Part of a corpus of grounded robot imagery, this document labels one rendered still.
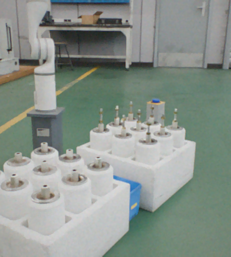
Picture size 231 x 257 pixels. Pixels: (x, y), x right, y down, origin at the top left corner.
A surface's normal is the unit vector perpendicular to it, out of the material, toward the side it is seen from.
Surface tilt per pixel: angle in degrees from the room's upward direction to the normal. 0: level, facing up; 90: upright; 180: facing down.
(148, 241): 0
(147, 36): 90
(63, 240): 90
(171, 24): 90
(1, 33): 90
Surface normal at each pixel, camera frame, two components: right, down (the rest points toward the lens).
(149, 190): -0.59, 0.23
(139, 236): 0.01, -0.96
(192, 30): -0.12, 0.29
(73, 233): 0.84, 0.17
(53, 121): 0.60, 0.29
